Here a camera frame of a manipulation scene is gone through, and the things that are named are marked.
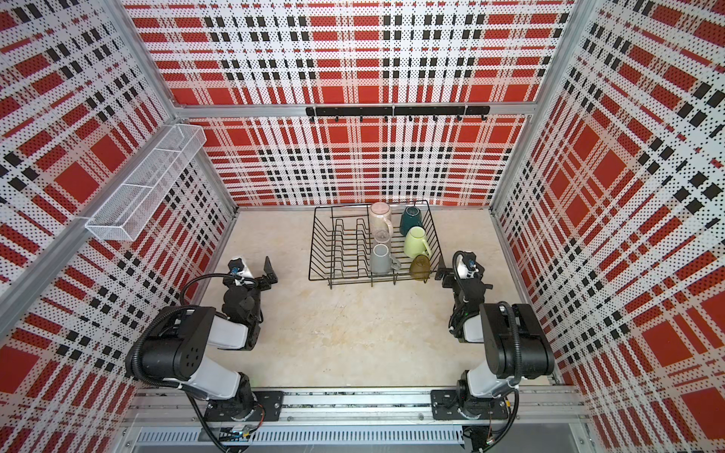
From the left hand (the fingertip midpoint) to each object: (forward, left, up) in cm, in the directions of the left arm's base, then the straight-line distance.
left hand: (253, 265), depth 88 cm
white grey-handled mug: (+2, -41, -2) cm, 41 cm away
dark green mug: (+21, -52, 0) cm, 56 cm away
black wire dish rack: (+14, -38, -6) cm, 41 cm away
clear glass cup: (+15, -41, -4) cm, 44 cm away
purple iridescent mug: (+20, -41, -1) cm, 46 cm away
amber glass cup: (+2, -54, -6) cm, 54 cm away
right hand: (+2, -65, 0) cm, 65 cm away
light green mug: (+10, -53, -2) cm, 53 cm away
